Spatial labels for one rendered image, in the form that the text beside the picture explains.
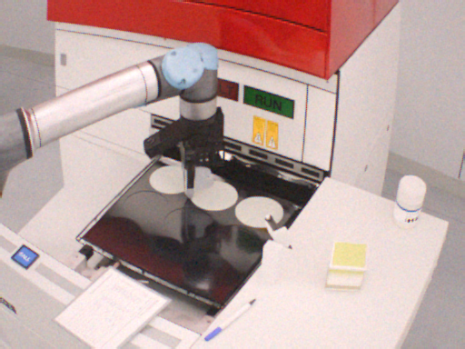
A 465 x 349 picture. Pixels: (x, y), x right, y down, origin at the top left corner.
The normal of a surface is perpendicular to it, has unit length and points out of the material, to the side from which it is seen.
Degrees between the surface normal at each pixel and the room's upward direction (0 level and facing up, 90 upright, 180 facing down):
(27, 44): 90
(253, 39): 90
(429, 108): 90
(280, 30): 90
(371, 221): 0
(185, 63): 53
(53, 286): 0
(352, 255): 0
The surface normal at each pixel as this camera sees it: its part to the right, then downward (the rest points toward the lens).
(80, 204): 0.04, -0.80
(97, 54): -0.48, 0.52
